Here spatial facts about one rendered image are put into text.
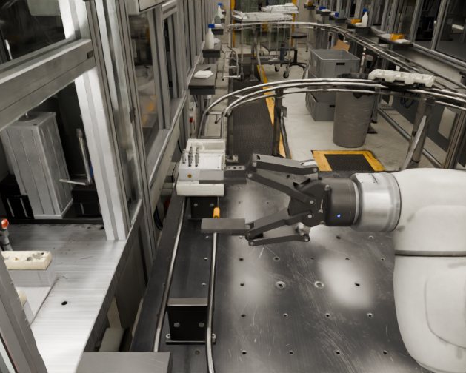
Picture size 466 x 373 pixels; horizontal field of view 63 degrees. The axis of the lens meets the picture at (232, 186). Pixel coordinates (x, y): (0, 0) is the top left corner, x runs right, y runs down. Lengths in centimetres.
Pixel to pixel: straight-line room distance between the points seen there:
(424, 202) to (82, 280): 62
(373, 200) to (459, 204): 12
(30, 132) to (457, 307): 82
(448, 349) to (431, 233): 15
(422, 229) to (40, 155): 75
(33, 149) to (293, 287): 73
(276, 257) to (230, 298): 22
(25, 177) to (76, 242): 18
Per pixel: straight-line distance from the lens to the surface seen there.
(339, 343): 98
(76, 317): 74
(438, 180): 61
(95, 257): 86
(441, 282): 59
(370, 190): 57
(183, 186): 113
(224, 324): 99
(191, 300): 86
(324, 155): 349
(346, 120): 362
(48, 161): 92
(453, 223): 61
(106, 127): 76
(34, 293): 81
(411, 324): 62
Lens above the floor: 143
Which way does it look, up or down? 29 degrees down
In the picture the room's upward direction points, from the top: straight up
